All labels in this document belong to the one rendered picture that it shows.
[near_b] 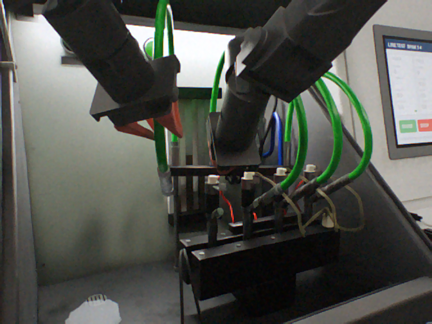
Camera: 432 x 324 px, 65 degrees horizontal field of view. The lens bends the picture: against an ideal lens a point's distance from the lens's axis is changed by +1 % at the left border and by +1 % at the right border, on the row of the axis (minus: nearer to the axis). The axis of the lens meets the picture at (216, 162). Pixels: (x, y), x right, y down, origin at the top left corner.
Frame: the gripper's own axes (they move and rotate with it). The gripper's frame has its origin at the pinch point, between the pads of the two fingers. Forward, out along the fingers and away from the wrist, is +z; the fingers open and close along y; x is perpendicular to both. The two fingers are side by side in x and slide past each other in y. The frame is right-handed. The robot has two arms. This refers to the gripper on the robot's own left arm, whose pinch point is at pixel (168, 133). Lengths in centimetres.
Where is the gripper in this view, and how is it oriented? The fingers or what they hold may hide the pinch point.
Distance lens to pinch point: 45.4
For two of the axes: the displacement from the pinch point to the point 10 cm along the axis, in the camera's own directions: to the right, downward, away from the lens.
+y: -9.4, 1.9, 2.7
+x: 0.0, 8.3, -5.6
